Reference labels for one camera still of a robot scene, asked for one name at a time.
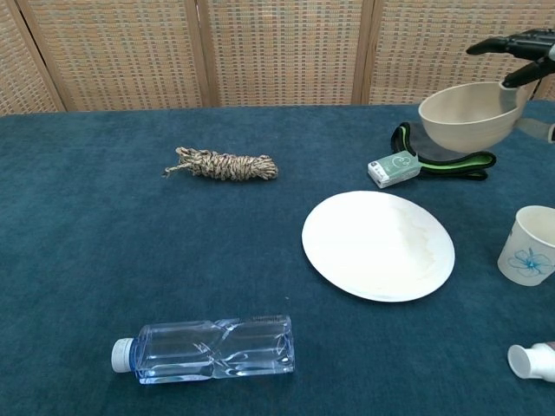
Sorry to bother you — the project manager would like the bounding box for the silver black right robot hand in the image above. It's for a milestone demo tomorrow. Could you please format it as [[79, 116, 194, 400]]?
[[466, 28, 555, 144]]

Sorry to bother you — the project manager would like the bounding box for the beige bowl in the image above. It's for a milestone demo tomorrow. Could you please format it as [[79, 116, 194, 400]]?
[[417, 81, 535, 153]]

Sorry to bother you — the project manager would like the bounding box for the white paper cup blue flower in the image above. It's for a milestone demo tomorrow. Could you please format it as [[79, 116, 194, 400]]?
[[496, 205, 555, 287]]

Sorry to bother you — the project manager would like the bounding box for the round white plate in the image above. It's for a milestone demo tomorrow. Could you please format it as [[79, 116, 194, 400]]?
[[301, 189, 457, 303]]

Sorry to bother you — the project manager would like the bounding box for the wicker folding screen panel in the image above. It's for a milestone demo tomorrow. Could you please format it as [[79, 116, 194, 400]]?
[[362, 0, 555, 105], [0, 0, 66, 116], [197, 0, 374, 108], [532, 73, 555, 101], [15, 0, 209, 113]]

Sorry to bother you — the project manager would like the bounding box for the small green tissue pack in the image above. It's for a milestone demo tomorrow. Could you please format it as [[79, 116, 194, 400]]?
[[367, 151, 421, 190]]

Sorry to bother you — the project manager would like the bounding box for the clear plastic water bottle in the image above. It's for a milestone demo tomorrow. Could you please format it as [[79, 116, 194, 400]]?
[[111, 314, 297, 386]]

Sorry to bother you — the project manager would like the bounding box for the blue felt table mat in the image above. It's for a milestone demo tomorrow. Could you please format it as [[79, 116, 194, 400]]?
[[0, 100, 555, 416]]

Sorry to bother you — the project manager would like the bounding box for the black and green strap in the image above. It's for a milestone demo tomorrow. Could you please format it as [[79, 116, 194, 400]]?
[[390, 121, 498, 181]]

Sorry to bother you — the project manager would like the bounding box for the beige braided rope bundle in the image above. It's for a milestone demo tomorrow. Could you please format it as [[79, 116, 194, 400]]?
[[163, 146, 279, 183]]

